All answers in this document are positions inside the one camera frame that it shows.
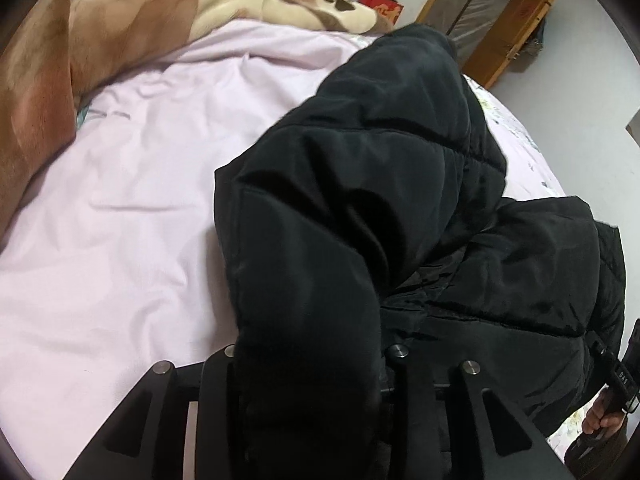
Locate red gift box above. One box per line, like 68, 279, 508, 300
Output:
358, 0, 404, 25

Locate pink floral bed duvet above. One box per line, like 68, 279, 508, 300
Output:
1, 21, 564, 479

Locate hanging bags on door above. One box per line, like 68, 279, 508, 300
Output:
510, 18, 546, 73

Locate brown dog print blanket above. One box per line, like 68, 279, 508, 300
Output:
1, 0, 392, 226

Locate person's right hand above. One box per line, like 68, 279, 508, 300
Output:
582, 388, 626, 439

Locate wooden door frame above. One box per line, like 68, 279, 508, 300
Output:
416, 0, 555, 89

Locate black puffer jacket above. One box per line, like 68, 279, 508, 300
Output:
214, 24, 626, 479

